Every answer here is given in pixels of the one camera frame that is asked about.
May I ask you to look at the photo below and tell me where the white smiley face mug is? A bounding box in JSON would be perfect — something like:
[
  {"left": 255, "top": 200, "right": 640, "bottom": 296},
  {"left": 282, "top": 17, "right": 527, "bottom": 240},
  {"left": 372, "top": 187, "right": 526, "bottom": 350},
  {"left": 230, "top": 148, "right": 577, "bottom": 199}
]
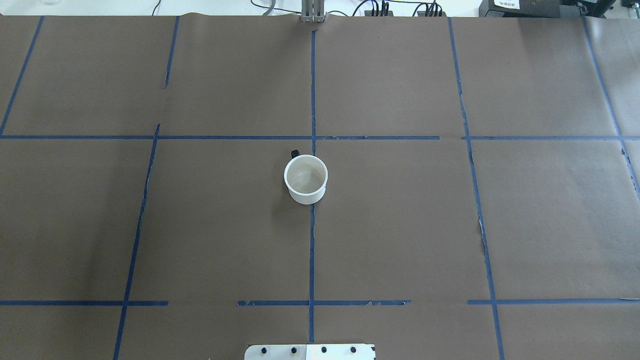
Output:
[{"left": 283, "top": 149, "right": 329, "bottom": 205}]

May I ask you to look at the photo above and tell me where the black power strip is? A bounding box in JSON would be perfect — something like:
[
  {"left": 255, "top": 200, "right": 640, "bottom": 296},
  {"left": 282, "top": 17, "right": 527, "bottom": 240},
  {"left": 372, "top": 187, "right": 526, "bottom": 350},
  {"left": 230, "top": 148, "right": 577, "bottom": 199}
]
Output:
[{"left": 362, "top": 0, "right": 447, "bottom": 18}]

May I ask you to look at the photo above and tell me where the black box with label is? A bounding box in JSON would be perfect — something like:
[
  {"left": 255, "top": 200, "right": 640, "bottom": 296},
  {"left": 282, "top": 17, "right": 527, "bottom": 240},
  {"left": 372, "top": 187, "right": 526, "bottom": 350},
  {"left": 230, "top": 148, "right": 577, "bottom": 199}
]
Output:
[{"left": 478, "top": 0, "right": 616, "bottom": 18}]

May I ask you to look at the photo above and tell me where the aluminium frame post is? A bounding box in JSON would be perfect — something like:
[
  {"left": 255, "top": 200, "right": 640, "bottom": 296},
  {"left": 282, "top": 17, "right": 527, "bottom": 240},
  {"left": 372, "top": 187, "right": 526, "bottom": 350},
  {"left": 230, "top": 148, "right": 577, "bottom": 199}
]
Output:
[{"left": 300, "top": 0, "right": 326, "bottom": 24}]

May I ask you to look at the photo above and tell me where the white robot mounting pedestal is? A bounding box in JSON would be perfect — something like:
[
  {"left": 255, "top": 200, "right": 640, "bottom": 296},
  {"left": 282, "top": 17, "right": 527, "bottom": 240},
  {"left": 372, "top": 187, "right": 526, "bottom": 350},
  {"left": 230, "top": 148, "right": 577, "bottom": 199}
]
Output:
[{"left": 244, "top": 343, "right": 377, "bottom": 360}]

